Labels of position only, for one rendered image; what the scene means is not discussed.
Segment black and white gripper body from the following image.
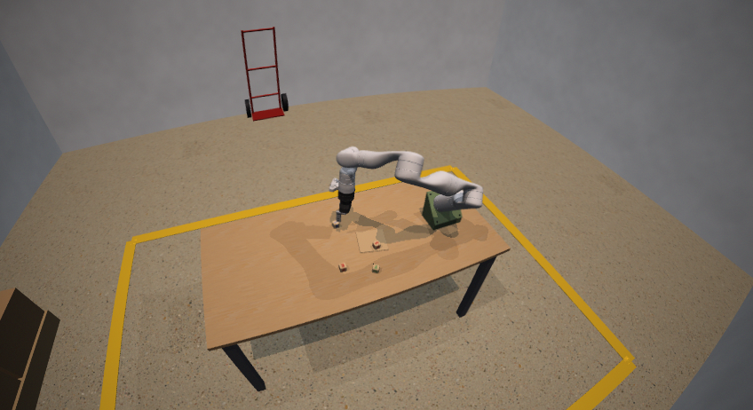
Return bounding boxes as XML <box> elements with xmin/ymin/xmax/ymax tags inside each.
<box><xmin>329</xmin><ymin>178</ymin><xmax>355</xmax><ymax>214</ymax></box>

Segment beige flat mat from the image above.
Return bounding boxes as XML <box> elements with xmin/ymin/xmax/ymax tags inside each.
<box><xmin>356</xmin><ymin>229</ymin><xmax>389</xmax><ymax>253</ymax></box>

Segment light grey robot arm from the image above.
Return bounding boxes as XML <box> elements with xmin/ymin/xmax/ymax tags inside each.
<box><xmin>337</xmin><ymin>146</ymin><xmax>483</xmax><ymax>212</ymax></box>

